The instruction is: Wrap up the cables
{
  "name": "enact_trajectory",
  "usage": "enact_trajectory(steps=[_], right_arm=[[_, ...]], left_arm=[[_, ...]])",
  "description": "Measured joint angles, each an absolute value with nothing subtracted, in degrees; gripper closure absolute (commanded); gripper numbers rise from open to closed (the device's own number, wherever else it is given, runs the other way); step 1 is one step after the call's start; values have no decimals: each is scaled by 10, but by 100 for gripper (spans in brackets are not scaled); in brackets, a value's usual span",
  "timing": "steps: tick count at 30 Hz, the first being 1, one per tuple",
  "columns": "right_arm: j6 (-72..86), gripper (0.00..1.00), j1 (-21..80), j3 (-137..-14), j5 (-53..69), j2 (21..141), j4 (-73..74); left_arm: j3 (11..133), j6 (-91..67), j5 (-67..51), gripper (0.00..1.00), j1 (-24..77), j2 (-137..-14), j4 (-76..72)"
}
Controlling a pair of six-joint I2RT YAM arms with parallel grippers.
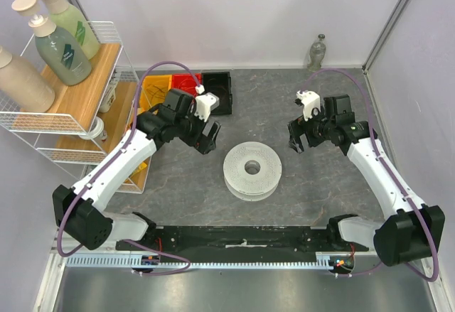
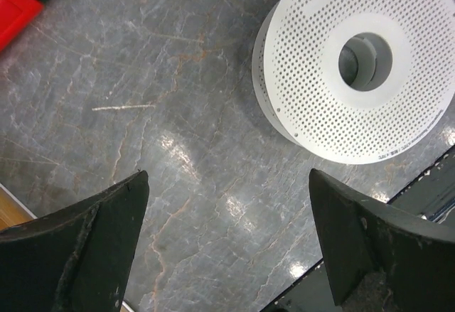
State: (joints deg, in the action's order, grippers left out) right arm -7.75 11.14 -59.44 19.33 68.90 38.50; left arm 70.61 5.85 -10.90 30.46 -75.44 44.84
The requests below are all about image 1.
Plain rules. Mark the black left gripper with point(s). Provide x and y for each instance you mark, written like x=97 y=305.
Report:
x=205 y=143

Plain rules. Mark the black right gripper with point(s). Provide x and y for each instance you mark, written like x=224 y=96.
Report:
x=301 y=131

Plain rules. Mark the white perforated cable spool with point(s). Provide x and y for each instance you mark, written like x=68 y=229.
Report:
x=252 y=171

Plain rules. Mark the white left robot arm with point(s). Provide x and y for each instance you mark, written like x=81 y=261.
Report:
x=80 y=209

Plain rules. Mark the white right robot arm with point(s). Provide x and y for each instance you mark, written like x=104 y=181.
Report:
x=412 y=229

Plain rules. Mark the black parts bin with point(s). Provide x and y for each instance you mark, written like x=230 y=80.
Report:
x=219 y=84

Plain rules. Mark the red parts bin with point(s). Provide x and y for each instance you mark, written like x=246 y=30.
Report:
x=184 y=82

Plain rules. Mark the yellow parts bin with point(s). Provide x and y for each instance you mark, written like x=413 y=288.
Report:
x=154 y=90

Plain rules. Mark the yellow snack packet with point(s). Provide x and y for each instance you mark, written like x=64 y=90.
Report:
x=133 y=177

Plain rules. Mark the clear glass bottle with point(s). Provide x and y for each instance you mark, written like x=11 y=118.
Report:
x=317 y=53

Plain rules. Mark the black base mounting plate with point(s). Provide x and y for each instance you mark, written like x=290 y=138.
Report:
x=305 y=238

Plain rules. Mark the white yogurt cup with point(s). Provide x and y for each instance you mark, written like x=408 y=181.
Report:
x=109 y=96

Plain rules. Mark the white paper cup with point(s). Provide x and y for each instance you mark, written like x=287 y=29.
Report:
x=97 y=131

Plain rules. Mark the grey-green pump bottle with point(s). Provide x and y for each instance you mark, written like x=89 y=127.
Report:
x=56 y=46

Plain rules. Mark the beige pump bottle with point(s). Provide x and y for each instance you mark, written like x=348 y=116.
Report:
x=24 y=84

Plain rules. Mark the light green pump bottle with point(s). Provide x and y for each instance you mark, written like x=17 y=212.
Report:
x=67 y=16

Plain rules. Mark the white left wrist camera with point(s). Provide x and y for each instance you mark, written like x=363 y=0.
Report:
x=206 y=102

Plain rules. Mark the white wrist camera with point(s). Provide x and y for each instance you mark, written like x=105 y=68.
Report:
x=206 y=102
x=310 y=102

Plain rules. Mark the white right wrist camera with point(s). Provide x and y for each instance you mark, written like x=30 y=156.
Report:
x=310 y=102

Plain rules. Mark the white wire wooden shelf rack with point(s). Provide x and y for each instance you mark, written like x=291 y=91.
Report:
x=55 y=133

